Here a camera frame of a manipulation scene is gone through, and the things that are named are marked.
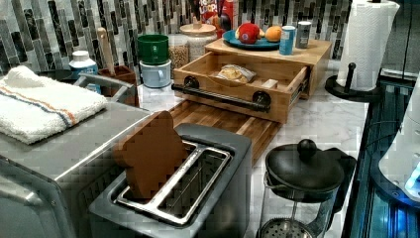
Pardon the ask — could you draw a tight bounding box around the white striped folded towel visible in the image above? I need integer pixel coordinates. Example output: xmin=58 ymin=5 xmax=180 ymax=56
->
xmin=0 ymin=65 xmax=107 ymax=145

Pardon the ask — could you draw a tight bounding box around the brown toast slice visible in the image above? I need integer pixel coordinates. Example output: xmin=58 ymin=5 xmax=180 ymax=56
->
xmin=113 ymin=111 xmax=188 ymax=201

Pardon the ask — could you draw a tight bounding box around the white and blue bottle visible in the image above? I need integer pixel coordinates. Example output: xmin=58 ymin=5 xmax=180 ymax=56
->
xmin=68 ymin=51 xmax=98 ymax=78

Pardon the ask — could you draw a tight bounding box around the bagged bread in drawer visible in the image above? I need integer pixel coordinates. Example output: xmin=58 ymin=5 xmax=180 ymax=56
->
xmin=217 ymin=64 xmax=256 ymax=83

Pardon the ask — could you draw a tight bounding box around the light blue mug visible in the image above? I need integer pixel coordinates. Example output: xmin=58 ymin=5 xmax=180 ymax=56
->
xmin=140 ymin=59 xmax=171 ymax=88

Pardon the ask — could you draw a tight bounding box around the red apple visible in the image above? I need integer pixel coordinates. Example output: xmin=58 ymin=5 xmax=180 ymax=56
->
xmin=236 ymin=23 xmax=260 ymax=45

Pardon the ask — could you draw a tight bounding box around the black french press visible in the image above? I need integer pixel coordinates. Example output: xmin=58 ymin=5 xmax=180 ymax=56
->
xmin=256 ymin=139 xmax=357 ymax=238

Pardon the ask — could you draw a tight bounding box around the blue shaker can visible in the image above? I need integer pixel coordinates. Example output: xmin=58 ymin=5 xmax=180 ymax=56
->
xmin=279 ymin=26 xmax=295 ymax=56

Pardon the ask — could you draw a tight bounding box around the orange fruit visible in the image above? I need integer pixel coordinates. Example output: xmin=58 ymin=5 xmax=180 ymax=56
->
xmin=264 ymin=26 xmax=282 ymax=43

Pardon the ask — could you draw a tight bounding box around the wooden spoon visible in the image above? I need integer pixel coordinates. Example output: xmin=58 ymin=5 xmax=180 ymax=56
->
xmin=97 ymin=27 xmax=116 ymax=76

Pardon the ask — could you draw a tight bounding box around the white jar with wooden lid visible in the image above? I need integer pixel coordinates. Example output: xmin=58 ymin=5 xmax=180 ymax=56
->
xmin=180 ymin=22 xmax=217 ymax=61

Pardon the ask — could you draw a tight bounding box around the white paper towel roll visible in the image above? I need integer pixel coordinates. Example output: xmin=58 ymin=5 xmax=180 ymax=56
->
xmin=337 ymin=0 xmax=399 ymax=91

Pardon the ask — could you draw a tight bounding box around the blue plate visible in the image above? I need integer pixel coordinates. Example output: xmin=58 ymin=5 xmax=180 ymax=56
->
xmin=222 ymin=30 xmax=279 ymax=51

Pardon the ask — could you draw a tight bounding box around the green mug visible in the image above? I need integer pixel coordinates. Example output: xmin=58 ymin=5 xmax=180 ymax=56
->
xmin=138 ymin=34 xmax=169 ymax=65

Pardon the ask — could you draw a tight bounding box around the wooden cutting board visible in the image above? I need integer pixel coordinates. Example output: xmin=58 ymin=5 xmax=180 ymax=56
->
xmin=169 ymin=100 xmax=282 ymax=166

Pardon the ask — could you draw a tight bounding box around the grey two-slot toaster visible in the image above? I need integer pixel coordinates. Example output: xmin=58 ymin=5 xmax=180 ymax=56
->
xmin=89 ymin=123 xmax=252 ymax=238

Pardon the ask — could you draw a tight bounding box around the clear jar with grains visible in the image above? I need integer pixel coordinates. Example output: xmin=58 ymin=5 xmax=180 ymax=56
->
xmin=168 ymin=35 xmax=189 ymax=68

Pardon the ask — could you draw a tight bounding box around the black paper towel holder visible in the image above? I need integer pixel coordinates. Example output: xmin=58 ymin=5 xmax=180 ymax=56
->
xmin=325 ymin=62 xmax=382 ymax=103

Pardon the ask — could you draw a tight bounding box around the red cereal box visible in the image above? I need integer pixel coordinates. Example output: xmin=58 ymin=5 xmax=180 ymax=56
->
xmin=198 ymin=0 xmax=239 ymax=38

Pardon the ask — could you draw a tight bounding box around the wooden drawer with black handle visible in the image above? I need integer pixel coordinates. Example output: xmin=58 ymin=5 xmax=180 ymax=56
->
xmin=171 ymin=52 xmax=309 ymax=124

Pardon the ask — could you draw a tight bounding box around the grey shaker can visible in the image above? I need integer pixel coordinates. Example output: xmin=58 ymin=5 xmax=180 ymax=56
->
xmin=295 ymin=21 xmax=311 ymax=49

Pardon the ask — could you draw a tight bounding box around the brown wooden utensil box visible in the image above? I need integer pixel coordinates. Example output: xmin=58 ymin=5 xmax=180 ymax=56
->
xmin=98 ymin=65 xmax=139 ymax=107

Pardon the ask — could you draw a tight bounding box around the silver toaster oven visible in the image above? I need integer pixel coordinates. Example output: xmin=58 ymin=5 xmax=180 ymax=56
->
xmin=0 ymin=72 xmax=153 ymax=238

